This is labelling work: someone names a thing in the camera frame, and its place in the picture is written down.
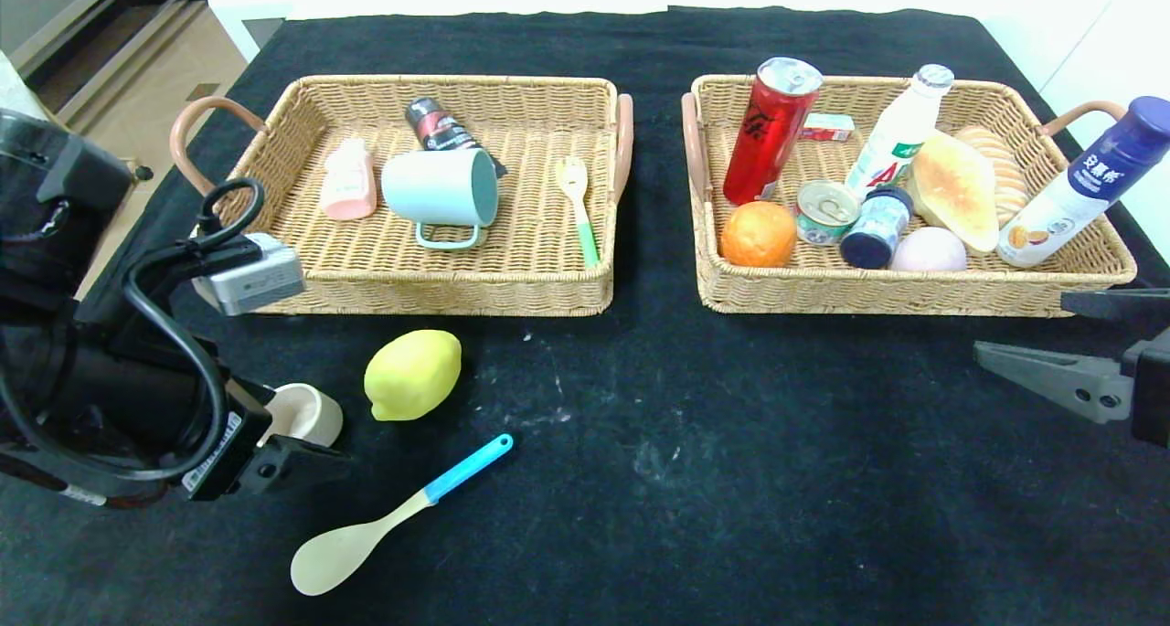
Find light blue mug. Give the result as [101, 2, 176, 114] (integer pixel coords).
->
[381, 148, 500, 250]

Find grey metal shelf frame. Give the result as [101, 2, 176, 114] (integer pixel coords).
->
[0, 0, 213, 92]

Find white hanging cloth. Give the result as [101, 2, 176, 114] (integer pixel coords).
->
[0, 50, 45, 120]

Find beige fork green handle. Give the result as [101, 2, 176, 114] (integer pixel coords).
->
[555, 156, 601, 271]

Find short silver tin can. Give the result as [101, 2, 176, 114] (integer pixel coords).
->
[793, 180, 862, 246]

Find black cosmetic tube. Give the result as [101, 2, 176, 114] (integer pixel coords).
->
[406, 97, 506, 177]

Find orange fruit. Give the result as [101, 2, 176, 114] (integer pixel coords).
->
[719, 201, 798, 269]

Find red soda can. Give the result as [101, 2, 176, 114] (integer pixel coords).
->
[722, 57, 824, 207]

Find small pink bottle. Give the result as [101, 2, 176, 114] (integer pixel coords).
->
[319, 138, 378, 221]

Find striped bread loaf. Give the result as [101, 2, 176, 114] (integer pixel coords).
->
[953, 126, 1028, 228]

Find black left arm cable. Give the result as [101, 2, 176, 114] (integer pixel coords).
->
[0, 178, 266, 483]

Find small dark blue jar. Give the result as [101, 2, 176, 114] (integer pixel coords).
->
[838, 186, 913, 271]

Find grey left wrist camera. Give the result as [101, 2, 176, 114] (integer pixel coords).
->
[192, 233, 305, 317]

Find white bottle blue cap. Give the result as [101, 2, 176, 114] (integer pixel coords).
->
[996, 96, 1170, 269]

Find beige spoon blue handle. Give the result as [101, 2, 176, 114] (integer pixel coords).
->
[291, 434, 516, 597]

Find yellow lemon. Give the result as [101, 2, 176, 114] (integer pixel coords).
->
[364, 329, 463, 422]

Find thin black wrapped gripper wire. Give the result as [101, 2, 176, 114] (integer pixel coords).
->
[0, 457, 175, 510]

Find red green candy box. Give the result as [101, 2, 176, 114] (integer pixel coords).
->
[803, 114, 856, 143]

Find pale pink round bun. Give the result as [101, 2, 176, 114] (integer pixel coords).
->
[888, 227, 968, 273]

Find rectangular wicker basket brown handles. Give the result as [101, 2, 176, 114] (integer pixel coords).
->
[681, 73, 1137, 318]
[170, 75, 634, 318]

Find yellow bread bun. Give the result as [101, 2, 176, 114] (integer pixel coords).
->
[905, 131, 999, 254]

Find small beige cup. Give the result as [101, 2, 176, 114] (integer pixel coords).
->
[263, 382, 346, 449]

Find white milk drink bottle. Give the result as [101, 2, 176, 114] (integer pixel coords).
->
[843, 64, 955, 204]

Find black tablecloth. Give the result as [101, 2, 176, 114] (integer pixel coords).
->
[0, 6, 1170, 626]

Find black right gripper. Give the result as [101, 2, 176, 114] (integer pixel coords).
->
[973, 288, 1170, 449]

